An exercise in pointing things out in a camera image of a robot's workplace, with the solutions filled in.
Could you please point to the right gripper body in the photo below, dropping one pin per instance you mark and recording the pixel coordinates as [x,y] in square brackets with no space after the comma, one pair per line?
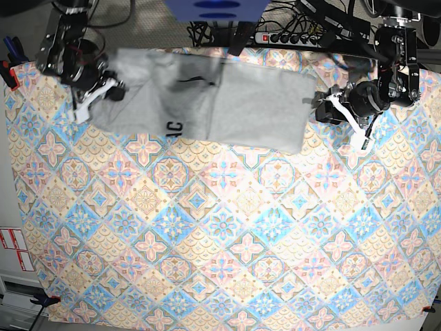
[103,82]

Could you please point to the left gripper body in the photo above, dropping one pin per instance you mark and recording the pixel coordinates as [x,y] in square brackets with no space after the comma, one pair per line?
[363,100]

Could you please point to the grey T-shirt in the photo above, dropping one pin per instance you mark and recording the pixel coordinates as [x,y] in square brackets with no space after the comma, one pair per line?
[207,99]

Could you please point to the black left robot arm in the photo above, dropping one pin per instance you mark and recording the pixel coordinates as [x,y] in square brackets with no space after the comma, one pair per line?
[395,49]

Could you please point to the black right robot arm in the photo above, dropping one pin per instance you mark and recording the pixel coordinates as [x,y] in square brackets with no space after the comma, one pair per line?
[73,51]

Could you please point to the black red clamp upper left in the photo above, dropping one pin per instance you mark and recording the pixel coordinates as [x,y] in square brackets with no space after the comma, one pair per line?
[9,76]

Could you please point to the white power strip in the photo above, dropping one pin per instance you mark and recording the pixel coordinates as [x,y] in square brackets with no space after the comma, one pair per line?
[285,39]

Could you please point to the patterned tile tablecloth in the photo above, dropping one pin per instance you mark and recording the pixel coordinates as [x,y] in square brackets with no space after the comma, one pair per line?
[150,233]

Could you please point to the red white labels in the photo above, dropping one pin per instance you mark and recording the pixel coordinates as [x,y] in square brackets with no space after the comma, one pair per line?
[13,239]

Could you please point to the red clamp lower right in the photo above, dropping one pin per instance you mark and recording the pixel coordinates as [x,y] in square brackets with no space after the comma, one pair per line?
[427,309]

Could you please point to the blue clamp lower left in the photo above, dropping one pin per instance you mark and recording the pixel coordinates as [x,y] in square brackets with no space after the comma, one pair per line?
[44,301]

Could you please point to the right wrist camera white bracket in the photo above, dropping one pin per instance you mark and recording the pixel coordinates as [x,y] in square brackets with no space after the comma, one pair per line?
[82,114]

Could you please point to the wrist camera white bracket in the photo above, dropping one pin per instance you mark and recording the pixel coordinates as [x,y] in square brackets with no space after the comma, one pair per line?
[359,139]
[82,114]

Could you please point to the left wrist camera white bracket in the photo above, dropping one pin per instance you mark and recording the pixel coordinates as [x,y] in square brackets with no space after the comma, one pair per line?
[359,139]

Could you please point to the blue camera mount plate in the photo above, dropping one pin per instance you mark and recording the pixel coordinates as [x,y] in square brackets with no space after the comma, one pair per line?
[217,10]

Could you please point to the black centre post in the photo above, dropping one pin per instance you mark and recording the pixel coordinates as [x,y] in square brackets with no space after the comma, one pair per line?
[242,35]

